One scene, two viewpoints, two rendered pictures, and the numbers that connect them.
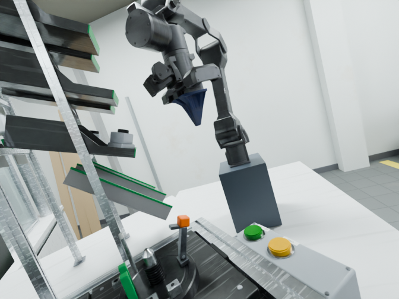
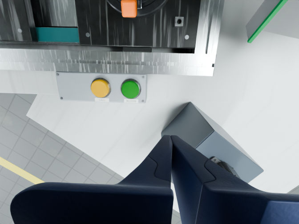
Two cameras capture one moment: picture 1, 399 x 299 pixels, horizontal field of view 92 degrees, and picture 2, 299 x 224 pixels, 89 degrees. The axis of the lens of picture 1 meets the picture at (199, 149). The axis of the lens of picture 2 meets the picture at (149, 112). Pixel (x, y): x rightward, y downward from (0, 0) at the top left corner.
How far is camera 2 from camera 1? 0.41 m
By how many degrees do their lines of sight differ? 75
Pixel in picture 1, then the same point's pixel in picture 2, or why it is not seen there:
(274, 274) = (86, 64)
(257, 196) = not seen: hidden behind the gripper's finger
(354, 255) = (104, 130)
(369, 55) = not seen: outside the picture
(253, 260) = (107, 65)
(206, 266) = (126, 26)
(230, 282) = (96, 32)
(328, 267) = (69, 92)
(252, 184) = not seen: hidden behind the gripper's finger
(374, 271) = (92, 124)
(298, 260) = (84, 86)
